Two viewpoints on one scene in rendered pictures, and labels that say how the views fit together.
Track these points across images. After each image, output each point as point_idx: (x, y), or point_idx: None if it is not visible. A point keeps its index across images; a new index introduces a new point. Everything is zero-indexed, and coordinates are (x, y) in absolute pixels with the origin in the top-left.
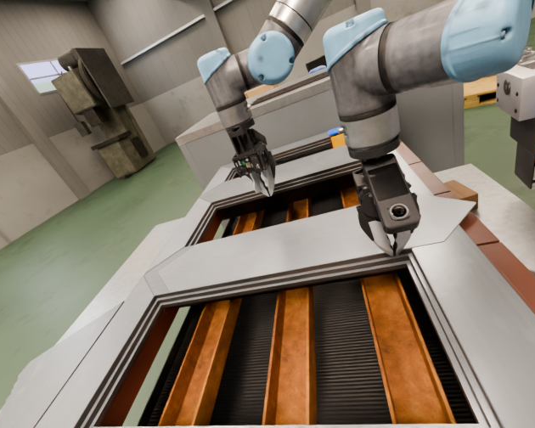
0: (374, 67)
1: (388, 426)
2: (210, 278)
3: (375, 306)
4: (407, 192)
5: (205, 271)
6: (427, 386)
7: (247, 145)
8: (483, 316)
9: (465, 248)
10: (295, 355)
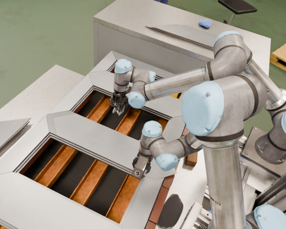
0: (147, 145)
1: (101, 215)
2: (75, 139)
3: (128, 181)
4: (143, 169)
5: (74, 134)
6: (123, 211)
7: (119, 98)
8: (140, 206)
9: (157, 186)
10: (91, 181)
